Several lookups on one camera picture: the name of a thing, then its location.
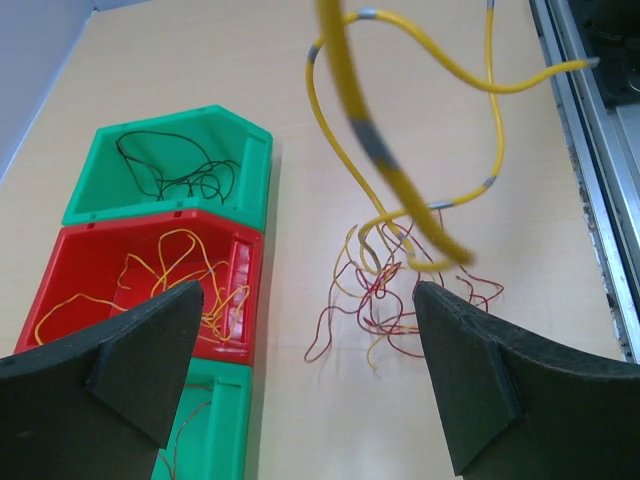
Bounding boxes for orange wires in red bin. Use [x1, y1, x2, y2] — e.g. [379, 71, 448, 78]
[33, 228, 251, 345]

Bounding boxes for orange wire bundle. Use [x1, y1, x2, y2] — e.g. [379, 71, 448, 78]
[303, 209, 506, 374]

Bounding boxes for dark wires in right bin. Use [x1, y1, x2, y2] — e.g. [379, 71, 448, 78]
[115, 129, 241, 205]

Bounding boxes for dark wires in left bin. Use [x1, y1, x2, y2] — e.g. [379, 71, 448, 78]
[159, 399, 214, 479]

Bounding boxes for green plastic bin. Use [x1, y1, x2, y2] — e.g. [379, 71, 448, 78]
[151, 358, 252, 480]
[62, 105, 273, 231]

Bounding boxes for aluminium mounting rail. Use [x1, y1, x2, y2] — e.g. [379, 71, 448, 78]
[530, 1, 639, 362]

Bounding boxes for dark wires in bin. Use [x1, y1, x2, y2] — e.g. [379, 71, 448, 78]
[115, 129, 241, 205]
[159, 399, 214, 479]

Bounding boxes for red plastic bin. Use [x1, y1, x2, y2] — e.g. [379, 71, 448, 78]
[15, 209, 264, 366]

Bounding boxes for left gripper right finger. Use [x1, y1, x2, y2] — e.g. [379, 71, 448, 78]
[413, 281, 639, 479]

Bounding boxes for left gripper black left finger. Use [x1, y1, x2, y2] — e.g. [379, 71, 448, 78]
[1, 281, 204, 479]

